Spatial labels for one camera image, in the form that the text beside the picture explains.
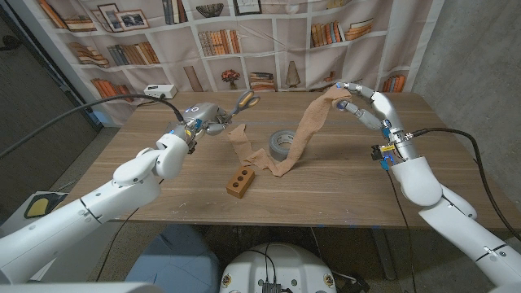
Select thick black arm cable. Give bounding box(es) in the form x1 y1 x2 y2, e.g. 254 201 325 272
409 127 521 242
0 94 186 160

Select white power box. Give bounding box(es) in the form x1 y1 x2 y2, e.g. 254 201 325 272
143 84 177 100

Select dark metal table leg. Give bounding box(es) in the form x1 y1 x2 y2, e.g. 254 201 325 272
370 227 398 282

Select beige adhesive wrap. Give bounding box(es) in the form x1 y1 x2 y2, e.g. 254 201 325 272
227 84 353 178

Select printed bookshelf backdrop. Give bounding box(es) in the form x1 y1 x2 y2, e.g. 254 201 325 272
7 0 444 125

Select black torso cable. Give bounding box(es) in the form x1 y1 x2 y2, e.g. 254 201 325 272
243 243 278 284

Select black power box cable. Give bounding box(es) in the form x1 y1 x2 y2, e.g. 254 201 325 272
136 95 166 108

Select wooden block with holes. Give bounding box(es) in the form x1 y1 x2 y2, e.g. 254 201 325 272
225 165 256 199

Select black floor device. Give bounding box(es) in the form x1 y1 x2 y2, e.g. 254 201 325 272
336 271 370 293

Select blue grey box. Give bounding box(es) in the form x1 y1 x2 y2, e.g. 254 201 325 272
125 224 223 293

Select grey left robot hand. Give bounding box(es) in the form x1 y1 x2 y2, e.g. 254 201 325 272
169 101 230 143

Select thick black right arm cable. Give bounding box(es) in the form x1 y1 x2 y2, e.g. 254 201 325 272
409 127 521 242

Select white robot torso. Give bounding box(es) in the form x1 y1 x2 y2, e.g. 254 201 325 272
218 242 338 293

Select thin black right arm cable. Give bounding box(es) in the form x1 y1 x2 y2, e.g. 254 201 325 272
384 166 418 293

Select grey duct tape roll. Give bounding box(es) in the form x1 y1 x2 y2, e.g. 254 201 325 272
268 129 297 162

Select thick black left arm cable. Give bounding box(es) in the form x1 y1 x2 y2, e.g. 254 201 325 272
0 94 186 160

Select yellow black floor item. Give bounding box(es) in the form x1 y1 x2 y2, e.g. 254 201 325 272
23 191 68 220

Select grey orange handled scissors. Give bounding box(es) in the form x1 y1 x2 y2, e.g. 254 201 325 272
223 90 261 123

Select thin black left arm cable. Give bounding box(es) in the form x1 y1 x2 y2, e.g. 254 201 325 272
95 178 166 282

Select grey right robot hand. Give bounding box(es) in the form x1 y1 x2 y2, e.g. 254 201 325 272
335 81 420 164

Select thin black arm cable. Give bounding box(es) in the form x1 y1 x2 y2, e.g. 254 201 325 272
95 178 166 282
384 166 418 293

